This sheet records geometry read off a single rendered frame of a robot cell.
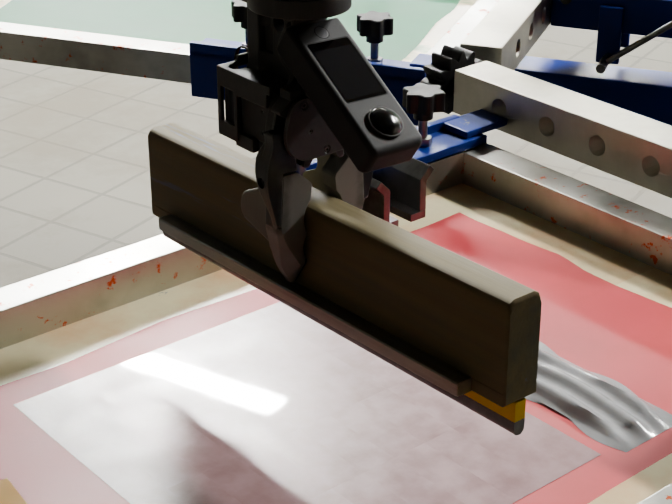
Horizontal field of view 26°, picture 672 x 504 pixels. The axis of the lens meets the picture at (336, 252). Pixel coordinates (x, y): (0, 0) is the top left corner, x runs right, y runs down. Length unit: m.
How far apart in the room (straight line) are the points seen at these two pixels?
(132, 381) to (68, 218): 2.59
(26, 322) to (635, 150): 0.61
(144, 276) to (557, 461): 0.42
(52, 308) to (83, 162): 2.84
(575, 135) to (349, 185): 0.49
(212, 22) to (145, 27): 0.09
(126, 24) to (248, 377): 0.96
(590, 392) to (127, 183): 2.87
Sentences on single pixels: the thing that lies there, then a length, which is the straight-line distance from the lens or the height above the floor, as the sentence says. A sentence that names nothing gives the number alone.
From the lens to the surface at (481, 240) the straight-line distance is 1.41.
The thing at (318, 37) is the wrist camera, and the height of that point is 1.26.
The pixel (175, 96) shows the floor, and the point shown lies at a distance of 4.55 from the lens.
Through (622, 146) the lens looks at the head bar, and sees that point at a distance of 1.46.
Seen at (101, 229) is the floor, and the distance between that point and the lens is 3.69.
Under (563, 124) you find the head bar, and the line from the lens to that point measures 1.50.
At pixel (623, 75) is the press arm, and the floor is 0.93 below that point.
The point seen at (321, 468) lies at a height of 0.96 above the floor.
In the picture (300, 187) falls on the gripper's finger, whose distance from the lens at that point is 1.02.
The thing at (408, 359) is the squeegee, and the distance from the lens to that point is 0.97.
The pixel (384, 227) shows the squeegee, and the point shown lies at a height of 1.14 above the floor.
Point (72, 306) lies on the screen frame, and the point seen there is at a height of 0.97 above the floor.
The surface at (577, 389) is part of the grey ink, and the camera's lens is 1.17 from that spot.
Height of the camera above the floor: 1.57
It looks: 26 degrees down
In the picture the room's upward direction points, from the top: straight up
